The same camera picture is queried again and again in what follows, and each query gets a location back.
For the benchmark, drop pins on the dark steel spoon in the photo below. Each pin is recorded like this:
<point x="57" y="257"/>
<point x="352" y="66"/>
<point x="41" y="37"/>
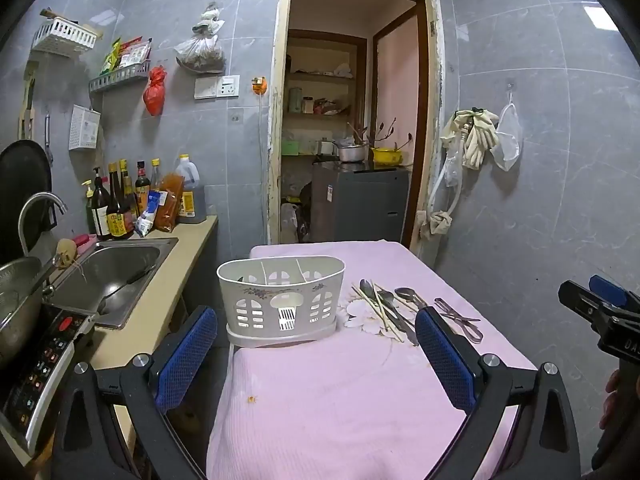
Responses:
<point x="410" y="295"/>

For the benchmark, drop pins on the dark soy sauce bottle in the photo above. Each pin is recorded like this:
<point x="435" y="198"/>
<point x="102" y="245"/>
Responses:
<point x="119" y="217"/>

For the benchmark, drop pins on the induction cooker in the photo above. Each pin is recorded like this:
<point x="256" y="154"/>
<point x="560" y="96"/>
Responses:
<point x="30" y="379"/>

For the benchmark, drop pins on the blue white packet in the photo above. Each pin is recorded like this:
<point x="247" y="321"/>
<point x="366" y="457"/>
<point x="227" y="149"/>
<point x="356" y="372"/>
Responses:
<point x="145" y="222"/>

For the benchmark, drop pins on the white wall socket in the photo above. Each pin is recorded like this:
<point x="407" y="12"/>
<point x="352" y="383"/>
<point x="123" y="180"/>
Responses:
<point x="217" y="87"/>

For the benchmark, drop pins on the orange spice bag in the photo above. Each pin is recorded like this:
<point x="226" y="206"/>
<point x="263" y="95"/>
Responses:
<point x="171" y="188"/>

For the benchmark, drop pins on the black sink brush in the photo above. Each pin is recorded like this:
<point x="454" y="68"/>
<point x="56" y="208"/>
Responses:
<point x="129" y="281"/>

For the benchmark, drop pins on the wooden chopstick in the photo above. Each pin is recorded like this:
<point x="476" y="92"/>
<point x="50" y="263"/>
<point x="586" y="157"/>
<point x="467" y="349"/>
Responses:
<point x="388" y="315"/>
<point x="367" y="315"/>

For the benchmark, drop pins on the yellow pot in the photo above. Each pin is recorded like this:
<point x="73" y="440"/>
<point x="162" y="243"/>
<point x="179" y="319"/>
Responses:
<point x="387" y="156"/>

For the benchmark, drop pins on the person's right hand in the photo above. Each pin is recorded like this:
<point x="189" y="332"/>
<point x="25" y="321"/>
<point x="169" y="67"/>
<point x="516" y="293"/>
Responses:
<point x="612" y="399"/>

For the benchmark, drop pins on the chrome faucet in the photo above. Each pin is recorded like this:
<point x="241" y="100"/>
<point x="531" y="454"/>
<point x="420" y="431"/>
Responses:
<point x="31" y="215"/>

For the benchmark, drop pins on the grey refrigerator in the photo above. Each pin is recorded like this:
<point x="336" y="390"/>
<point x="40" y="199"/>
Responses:
<point x="357" y="202"/>

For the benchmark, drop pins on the red cap sauce bottle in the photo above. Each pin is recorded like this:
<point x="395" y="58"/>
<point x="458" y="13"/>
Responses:
<point x="142" y="186"/>

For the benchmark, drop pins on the large oil jug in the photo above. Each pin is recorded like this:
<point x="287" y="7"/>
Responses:
<point x="193" y="200"/>

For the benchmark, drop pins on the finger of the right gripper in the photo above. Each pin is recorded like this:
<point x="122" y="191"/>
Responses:
<point x="608" y="291"/>
<point x="602" y="317"/>

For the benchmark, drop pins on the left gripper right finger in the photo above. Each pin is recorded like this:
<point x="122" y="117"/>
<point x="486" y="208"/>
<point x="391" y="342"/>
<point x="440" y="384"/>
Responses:
<point x="542" y="441"/>

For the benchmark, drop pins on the steel pot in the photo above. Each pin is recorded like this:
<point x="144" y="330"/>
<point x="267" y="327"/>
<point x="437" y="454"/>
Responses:
<point x="352" y="153"/>

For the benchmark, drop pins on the white wall basket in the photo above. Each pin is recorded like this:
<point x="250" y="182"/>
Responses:
<point x="61" y="36"/>

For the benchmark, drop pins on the dark vinegar bottle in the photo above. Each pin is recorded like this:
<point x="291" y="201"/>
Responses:
<point x="99" y="204"/>

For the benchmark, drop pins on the red plastic bag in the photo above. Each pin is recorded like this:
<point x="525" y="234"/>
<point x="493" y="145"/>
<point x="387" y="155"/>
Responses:
<point x="154" y="93"/>

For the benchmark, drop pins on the grey wall shelf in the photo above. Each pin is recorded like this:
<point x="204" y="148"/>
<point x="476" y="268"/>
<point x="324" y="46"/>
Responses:
<point x="122" y="75"/>

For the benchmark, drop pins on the stainless steel sink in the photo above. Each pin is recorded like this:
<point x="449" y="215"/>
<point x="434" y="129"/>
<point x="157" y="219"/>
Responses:
<point x="100" y="270"/>

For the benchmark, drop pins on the clear hanging plastic bag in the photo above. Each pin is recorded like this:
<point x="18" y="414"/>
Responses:
<point x="509" y="132"/>

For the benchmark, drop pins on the pink floral table cloth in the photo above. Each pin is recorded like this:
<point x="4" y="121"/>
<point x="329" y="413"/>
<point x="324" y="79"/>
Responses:
<point x="349" y="406"/>

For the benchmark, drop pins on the white wall box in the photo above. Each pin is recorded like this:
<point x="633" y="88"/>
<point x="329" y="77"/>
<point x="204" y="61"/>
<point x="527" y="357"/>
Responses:
<point x="84" y="129"/>

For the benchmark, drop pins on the orange wall hook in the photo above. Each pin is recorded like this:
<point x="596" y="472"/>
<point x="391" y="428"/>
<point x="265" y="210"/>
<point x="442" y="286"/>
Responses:
<point x="259" y="85"/>

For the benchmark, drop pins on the loofah sponge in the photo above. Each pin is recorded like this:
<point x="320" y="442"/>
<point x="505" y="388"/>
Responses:
<point x="65" y="253"/>

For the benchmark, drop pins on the steel bowl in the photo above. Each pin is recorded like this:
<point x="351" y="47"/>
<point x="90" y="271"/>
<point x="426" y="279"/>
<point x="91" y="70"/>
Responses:
<point x="21" y="298"/>

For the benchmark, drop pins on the clear bag of dried goods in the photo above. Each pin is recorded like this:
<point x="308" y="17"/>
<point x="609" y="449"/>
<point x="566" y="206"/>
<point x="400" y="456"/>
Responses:
<point x="202" y="53"/>

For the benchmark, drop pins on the white plastic utensil caddy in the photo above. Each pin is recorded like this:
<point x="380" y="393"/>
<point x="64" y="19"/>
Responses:
<point x="280" y="300"/>

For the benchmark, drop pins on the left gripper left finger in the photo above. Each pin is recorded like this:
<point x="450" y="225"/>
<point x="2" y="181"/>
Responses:
<point x="88" y="441"/>

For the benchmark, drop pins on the black wok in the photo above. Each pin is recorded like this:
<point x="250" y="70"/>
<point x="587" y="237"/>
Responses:
<point x="25" y="171"/>

